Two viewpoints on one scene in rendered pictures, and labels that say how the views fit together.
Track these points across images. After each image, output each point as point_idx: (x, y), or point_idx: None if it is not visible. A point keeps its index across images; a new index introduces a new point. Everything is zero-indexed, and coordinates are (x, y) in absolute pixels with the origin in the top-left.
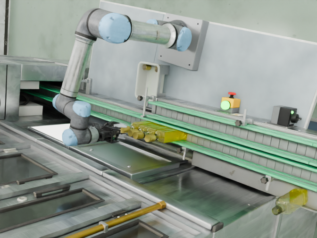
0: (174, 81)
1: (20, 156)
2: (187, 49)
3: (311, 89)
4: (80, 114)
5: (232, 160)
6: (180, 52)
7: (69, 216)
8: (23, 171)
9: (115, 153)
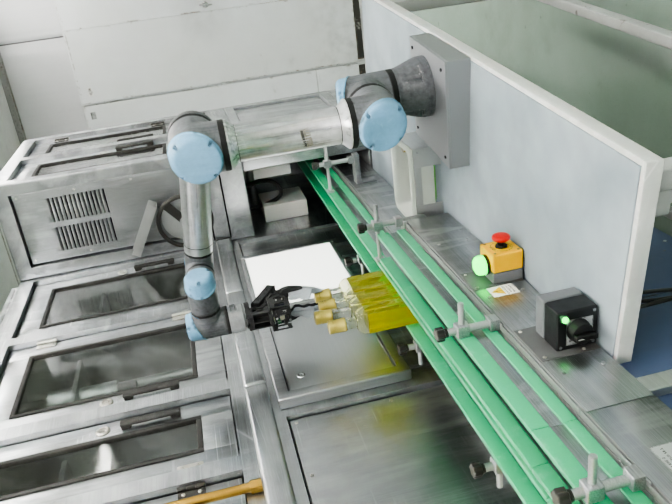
0: (448, 179)
1: (185, 329)
2: (439, 122)
3: (616, 264)
4: (191, 295)
5: (461, 398)
6: (434, 127)
7: (125, 478)
8: (160, 366)
9: (317, 334)
